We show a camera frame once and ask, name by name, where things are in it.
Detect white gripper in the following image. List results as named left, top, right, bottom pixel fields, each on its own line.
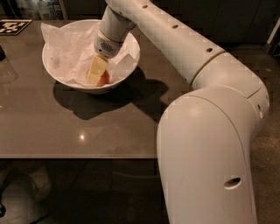
left=88, top=30, right=124, bottom=74

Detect black object at table edge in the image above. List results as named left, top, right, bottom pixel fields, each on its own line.
left=0, top=46, right=6, bottom=61

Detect bottles on background shelf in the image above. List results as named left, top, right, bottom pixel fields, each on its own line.
left=15, top=0, right=67, bottom=20

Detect orange-red apple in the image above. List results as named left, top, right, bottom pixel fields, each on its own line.
left=87, top=70, right=109, bottom=87

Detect white ceramic bowl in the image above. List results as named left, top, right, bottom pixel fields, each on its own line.
left=41, top=18, right=141, bottom=95

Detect black white fiducial marker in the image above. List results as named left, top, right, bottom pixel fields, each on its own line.
left=0, top=19, right=32, bottom=36

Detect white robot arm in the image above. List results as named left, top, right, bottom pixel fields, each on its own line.
left=94, top=0, right=270, bottom=224

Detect white robot base below table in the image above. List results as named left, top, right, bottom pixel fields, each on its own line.
left=0, top=166, right=51, bottom=224

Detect white crumpled paper liner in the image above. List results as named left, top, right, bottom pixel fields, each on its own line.
left=39, top=20, right=139, bottom=88

